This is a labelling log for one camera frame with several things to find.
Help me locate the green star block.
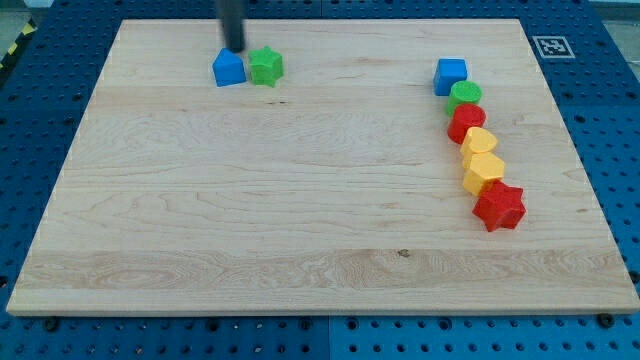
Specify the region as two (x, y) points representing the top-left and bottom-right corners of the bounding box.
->
(249, 46), (284, 87)

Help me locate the blue cube block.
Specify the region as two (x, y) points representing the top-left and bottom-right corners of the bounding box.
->
(433, 58), (468, 96)

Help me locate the red star block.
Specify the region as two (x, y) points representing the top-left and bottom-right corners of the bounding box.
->
(472, 181), (526, 232)

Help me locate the light wooden board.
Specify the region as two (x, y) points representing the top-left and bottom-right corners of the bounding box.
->
(7, 19), (639, 317)

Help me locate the blue pentagon block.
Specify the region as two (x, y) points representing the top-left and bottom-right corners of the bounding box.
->
(212, 48), (246, 87)

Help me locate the red cylinder block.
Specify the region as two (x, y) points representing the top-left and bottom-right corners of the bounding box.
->
(447, 103), (487, 144)

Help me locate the yellow hexagon block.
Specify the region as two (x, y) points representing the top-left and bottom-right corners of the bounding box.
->
(462, 152), (505, 196)

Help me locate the yellow heart block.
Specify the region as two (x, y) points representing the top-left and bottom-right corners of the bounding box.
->
(460, 127), (499, 169)

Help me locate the green cylinder block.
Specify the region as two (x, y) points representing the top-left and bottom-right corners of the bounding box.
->
(445, 80), (483, 116)

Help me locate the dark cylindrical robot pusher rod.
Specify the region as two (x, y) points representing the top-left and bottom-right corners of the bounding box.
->
(216, 0), (246, 53)

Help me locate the white fiducial marker tag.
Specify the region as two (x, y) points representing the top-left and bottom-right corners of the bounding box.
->
(533, 35), (575, 59)

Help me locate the yellow black hazard tape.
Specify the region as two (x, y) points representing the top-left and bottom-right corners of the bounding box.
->
(1, 18), (37, 72)

